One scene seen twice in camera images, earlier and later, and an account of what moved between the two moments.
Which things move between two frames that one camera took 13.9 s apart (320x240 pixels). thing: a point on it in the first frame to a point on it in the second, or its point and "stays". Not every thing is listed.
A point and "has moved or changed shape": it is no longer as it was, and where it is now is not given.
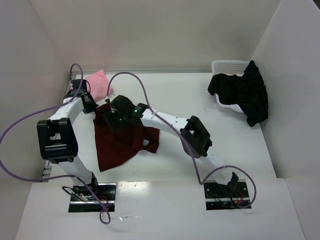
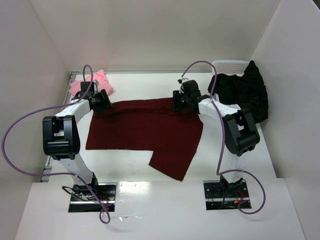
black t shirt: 247,91 stays
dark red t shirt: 116,145 has moved or changed shape
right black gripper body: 110,118 to 178,102
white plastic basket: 229,67 stays
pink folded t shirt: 98,85 stays
